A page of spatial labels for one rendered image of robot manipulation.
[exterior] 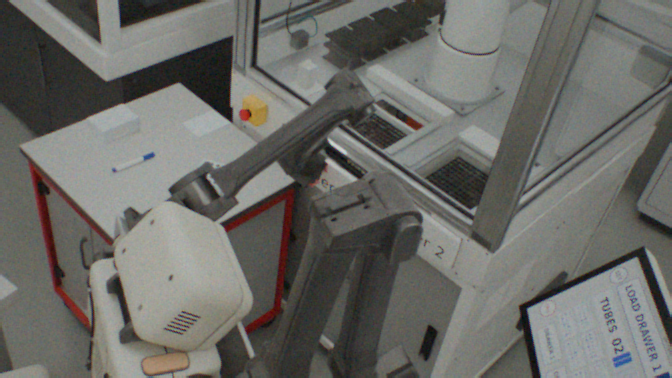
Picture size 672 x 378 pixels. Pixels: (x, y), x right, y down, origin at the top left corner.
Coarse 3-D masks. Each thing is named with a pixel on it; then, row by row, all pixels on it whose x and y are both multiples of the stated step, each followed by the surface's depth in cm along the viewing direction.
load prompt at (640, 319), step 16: (624, 288) 153; (640, 288) 150; (624, 304) 151; (640, 304) 148; (640, 320) 146; (640, 336) 144; (656, 336) 141; (640, 352) 142; (656, 352) 139; (656, 368) 138
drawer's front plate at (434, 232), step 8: (424, 216) 194; (424, 224) 195; (432, 224) 192; (440, 224) 192; (424, 232) 196; (432, 232) 194; (440, 232) 192; (448, 232) 191; (424, 240) 197; (432, 240) 195; (440, 240) 193; (448, 240) 191; (456, 240) 189; (424, 248) 199; (432, 248) 196; (440, 248) 194; (448, 248) 192; (456, 248) 190; (432, 256) 198; (440, 256) 195; (448, 256) 193; (456, 256) 194; (448, 264) 195
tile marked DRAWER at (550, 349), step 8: (544, 328) 161; (552, 328) 160; (544, 336) 160; (552, 336) 158; (544, 344) 159; (552, 344) 157; (544, 352) 157; (552, 352) 156; (560, 352) 155; (544, 360) 156; (552, 360) 155
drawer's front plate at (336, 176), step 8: (328, 160) 206; (328, 168) 206; (336, 168) 204; (328, 176) 208; (336, 176) 205; (344, 176) 203; (352, 176) 202; (320, 184) 212; (328, 184) 209; (336, 184) 207; (344, 184) 204
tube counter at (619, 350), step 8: (624, 336) 146; (608, 344) 148; (616, 344) 146; (624, 344) 145; (608, 352) 147; (616, 352) 145; (624, 352) 144; (616, 360) 144; (624, 360) 143; (632, 360) 142; (616, 368) 143; (624, 368) 142; (632, 368) 141; (616, 376) 142; (624, 376) 141; (632, 376) 140
